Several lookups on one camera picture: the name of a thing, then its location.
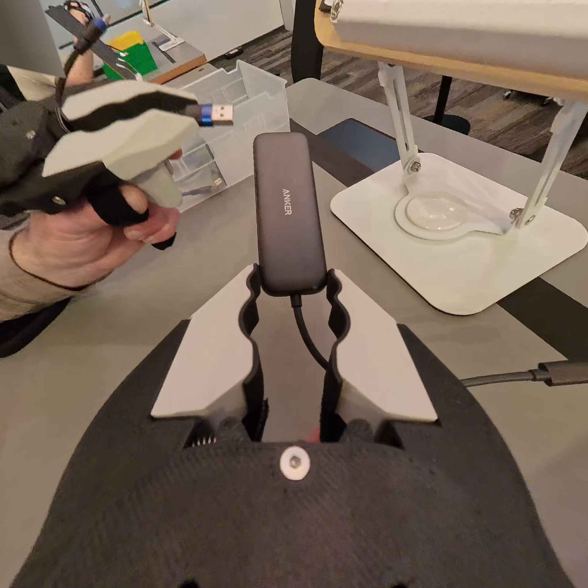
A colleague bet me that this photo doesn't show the black table leg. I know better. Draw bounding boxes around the black table leg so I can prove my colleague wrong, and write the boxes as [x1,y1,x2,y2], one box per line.
[290,0,324,83]

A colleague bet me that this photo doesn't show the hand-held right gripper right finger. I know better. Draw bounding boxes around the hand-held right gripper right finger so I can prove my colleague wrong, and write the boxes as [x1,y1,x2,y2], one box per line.
[321,269,439,443]

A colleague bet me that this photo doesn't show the black usb cable blue rings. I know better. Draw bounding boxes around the black usb cable blue rings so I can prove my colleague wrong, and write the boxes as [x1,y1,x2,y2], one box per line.
[54,13,235,134]

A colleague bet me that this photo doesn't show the clear plastic organizer box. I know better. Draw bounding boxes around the clear plastic organizer box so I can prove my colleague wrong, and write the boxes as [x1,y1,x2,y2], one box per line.
[172,60,289,213]

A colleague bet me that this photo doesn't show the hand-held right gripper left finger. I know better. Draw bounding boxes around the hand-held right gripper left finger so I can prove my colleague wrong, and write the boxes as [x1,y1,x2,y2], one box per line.
[150,264,267,438]

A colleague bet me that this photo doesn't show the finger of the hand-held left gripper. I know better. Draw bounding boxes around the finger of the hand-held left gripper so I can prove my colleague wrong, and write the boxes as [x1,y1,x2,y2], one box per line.
[42,114,199,179]
[61,82,200,131]

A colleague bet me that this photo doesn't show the green yellow box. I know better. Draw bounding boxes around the green yellow box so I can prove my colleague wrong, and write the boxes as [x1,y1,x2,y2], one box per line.
[102,30,159,81]

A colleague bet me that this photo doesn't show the white sheet panel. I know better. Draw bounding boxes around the white sheet panel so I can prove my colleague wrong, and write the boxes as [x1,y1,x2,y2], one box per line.
[330,0,588,70]

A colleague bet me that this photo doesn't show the person's left hand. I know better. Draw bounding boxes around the person's left hand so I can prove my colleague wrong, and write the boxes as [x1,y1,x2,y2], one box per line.
[10,186,182,290]

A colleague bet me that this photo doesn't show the person's left forearm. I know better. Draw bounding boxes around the person's left forearm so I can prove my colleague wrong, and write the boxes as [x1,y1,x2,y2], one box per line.
[0,227,115,322]

